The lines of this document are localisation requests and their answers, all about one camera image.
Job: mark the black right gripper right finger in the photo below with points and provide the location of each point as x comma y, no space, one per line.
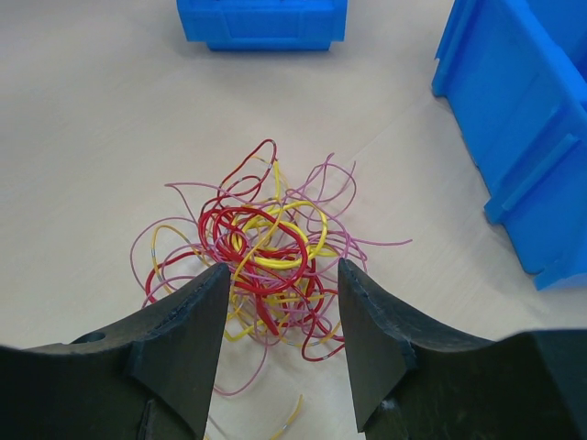
412,377

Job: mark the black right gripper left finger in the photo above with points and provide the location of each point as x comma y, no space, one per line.
148,376

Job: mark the large blue divided bin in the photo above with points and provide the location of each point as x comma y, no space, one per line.
514,74

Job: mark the small blue plastic bin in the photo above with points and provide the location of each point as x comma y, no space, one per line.
263,25

